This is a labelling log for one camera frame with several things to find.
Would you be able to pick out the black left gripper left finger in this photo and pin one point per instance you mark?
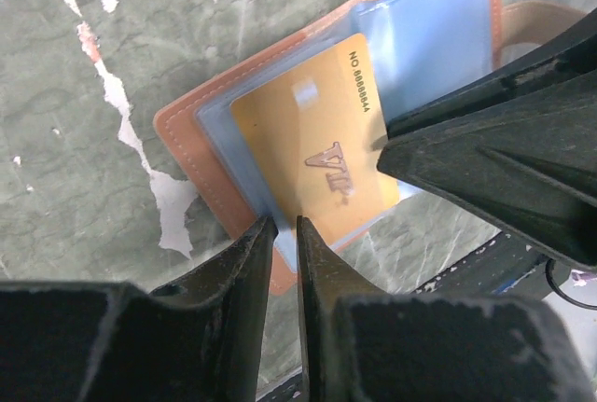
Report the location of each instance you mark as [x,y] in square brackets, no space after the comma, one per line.
[197,338]

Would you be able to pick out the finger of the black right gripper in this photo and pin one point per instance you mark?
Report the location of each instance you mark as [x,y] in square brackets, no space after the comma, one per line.
[567,55]
[527,167]

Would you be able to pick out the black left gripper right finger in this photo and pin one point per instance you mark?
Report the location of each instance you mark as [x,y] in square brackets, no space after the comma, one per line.
[360,343]

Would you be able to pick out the gold card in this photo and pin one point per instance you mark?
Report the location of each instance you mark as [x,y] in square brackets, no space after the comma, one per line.
[311,132]

